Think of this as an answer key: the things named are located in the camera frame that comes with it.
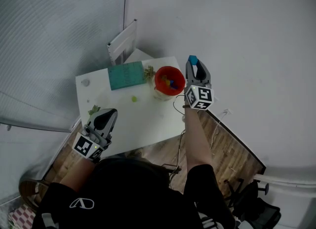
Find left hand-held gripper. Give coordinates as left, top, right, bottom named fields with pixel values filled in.
left=72, top=108, right=119, bottom=160

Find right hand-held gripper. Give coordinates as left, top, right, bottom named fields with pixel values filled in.
left=184, top=59, right=214, bottom=111

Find yellow and blue toy pieces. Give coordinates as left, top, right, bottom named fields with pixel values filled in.
left=160, top=74, right=180, bottom=90

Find person's left forearm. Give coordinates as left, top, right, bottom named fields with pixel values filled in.
left=59, top=157, right=96, bottom=193

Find person's right forearm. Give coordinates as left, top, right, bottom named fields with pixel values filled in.
left=184, top=107, right=214, bottom=172

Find red bowl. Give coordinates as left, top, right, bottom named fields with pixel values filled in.
left=153, top=66, right=186, bottom=102

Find variegated potted plant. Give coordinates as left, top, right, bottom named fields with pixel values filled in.
left=143, top=65, right=156, bottom=80

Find teal book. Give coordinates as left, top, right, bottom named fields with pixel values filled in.
left=108, top=61, right=147, bottom=91

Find person's black shirt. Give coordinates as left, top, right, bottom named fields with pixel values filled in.
left=32, top=157, right=237, bottom=229

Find white chair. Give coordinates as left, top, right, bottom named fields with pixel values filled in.
left=107, top=19, right=156, bottom=66

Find round wicker stool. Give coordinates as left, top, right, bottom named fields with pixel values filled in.
left=19, top=179, right=50, bottom=210

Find red white checkered cloth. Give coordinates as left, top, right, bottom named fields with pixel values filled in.
left=8, top=204, right=37, bottom=229

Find black office chair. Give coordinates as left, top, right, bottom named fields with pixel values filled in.
left=226, top=178, right=282, bottom=229

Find white cable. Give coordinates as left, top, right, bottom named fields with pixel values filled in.
left=209, top=113, right=228, bottom=150

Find black cable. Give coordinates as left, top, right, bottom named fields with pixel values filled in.
left=162, top=94, right=188, bottom=177

